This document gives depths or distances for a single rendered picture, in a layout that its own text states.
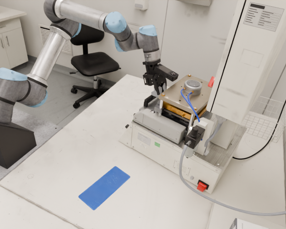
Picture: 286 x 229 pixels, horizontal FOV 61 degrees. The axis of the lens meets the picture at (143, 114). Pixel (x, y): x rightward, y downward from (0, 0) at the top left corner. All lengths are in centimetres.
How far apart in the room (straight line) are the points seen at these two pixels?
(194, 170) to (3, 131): 82
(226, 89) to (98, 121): 83
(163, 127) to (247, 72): 44
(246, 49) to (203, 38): 178
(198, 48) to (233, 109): 177
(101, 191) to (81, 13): 77
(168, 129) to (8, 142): 70
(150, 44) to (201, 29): 147
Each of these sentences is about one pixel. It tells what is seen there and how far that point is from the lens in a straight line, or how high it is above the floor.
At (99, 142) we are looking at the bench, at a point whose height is 75.
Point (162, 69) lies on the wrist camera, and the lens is 113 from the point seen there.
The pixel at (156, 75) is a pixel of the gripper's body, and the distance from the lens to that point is 115.
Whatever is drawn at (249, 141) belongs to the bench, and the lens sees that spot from 153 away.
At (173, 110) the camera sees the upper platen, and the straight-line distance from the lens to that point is 108.
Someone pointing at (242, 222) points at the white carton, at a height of 87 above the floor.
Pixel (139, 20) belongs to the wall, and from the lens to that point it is 275.
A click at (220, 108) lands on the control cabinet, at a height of 118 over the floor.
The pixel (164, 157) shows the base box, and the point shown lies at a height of 82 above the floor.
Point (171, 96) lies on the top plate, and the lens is 105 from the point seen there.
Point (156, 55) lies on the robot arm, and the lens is 113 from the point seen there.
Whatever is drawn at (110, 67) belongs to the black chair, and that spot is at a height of 47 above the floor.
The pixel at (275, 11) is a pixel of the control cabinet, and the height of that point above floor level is 152.
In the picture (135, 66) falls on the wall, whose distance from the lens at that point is 293.
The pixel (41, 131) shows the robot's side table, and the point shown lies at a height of 75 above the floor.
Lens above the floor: 165
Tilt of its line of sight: 36 degrees down
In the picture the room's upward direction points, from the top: 6 degrees clockwise
